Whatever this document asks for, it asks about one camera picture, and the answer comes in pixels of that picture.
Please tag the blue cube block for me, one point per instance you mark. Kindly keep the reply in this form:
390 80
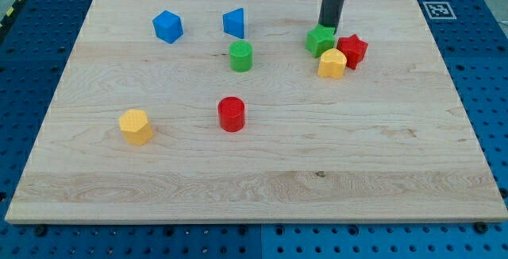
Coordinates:
168 26

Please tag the green star block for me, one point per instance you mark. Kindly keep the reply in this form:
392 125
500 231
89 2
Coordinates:
319 39

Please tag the blue triangle block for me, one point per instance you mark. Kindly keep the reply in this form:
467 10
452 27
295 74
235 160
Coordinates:
233 23

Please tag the light wooden board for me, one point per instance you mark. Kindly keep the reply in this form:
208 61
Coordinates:
388 142

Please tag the yellow black hazard tape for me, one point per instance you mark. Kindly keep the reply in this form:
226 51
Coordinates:
12 13

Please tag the red cylinder block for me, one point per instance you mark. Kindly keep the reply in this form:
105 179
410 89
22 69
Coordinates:
231 113

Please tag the white fiducial marker tag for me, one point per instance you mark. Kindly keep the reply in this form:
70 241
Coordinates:
438 10

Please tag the red star block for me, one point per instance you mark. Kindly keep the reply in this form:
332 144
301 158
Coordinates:
353 48

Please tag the green cylinder block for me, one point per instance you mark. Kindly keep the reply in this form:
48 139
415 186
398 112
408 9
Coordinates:
241 56

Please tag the yellow hexagon block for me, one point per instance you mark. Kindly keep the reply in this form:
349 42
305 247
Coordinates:
136 127

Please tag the yellow heart block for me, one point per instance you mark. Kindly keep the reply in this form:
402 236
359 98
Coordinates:
332 64

